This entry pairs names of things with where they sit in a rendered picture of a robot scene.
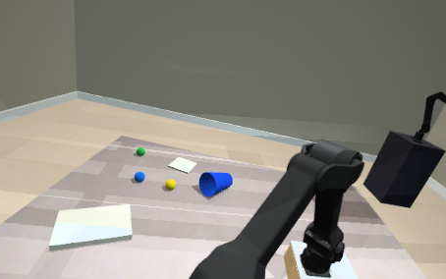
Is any blue cup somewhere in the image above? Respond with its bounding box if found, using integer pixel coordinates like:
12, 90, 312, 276
199, 172, 233, 197

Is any yellow ball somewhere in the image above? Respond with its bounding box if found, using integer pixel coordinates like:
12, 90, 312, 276
165, 180, 176, 191

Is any blue ball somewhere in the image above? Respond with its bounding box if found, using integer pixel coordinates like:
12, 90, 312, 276
135, 172, 145, 183

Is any green ball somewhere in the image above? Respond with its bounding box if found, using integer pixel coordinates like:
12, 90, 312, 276
137, 147, 145, 156

